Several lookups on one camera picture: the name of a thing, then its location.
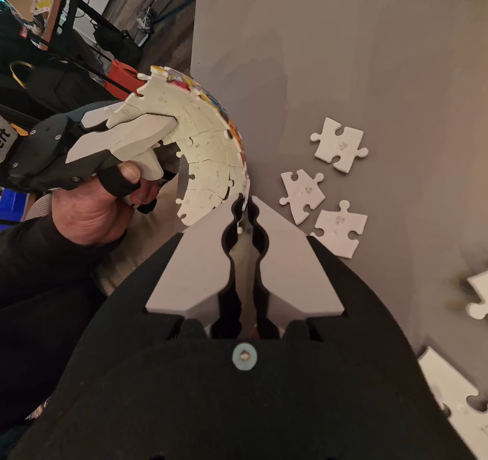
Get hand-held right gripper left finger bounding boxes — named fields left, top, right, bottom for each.
left=145, top=193, right=245, bottom=340

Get person's beige trousers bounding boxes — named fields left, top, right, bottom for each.
left=93, top=178, right=195, bottom=296

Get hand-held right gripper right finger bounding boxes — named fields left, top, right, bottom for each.
left=247, top=195, right=345, bottom=340

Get person's left forearm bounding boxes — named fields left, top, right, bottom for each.
left=0, top=215, right=128, bottom=315

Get partly built puzzle ball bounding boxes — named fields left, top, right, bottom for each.
left=114, top=65, right=251, bottom=235

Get red plastic object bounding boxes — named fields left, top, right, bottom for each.
left=108, top=59, right=151, bottom=101

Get puzzle pieces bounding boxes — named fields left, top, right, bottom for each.
left=279, top=117, right=488, bottom=460

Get person's left hand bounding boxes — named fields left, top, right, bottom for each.
left=51, top=161, right=161, bottom=246

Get black backpack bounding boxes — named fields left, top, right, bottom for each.
left=0, top=29, right=126, bottom=114

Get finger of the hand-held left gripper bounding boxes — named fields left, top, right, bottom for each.
left=81, top=106, right=123, bottom=129
left=65, top=113, right=180, bottom=164

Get brown wooden desk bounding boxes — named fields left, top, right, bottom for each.
left=44, top=0, right=73, bottom=50

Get blue storage bin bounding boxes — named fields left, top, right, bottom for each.
left=0, top=187, right=30, bottom=225

